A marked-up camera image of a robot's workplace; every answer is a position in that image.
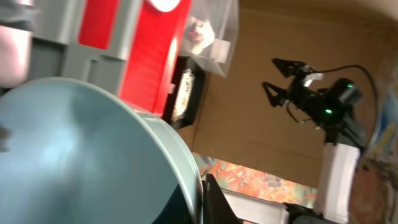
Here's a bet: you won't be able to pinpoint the clear plastic bin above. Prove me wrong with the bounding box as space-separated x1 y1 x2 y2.
179 0 239 77

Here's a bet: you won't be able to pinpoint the light blue bowl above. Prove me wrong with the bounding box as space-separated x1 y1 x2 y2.
1 77 203 224

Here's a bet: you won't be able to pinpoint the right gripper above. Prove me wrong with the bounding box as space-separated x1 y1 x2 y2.
262 58 335 128

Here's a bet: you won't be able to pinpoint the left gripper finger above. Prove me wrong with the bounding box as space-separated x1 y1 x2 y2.
203 174 241 224

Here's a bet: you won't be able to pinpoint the rice and food scraps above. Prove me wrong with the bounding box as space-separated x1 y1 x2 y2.
172 68 195 121

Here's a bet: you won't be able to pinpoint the black plastic tray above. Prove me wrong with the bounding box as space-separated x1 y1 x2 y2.
162 56 206 130

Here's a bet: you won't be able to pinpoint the light blue plate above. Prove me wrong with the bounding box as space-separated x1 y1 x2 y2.
147 0 181 12

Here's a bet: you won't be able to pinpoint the red plastic tray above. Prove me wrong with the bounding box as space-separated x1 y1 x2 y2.
78 0 192 117

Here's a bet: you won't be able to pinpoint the grey plastic dishwasher rack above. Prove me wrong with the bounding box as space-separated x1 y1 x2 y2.
1 0 144 95

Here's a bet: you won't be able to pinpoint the white napkin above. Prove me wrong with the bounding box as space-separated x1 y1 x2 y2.
182 17 215 55

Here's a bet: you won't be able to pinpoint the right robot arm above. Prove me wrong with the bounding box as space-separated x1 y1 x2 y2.
262 58 365 223

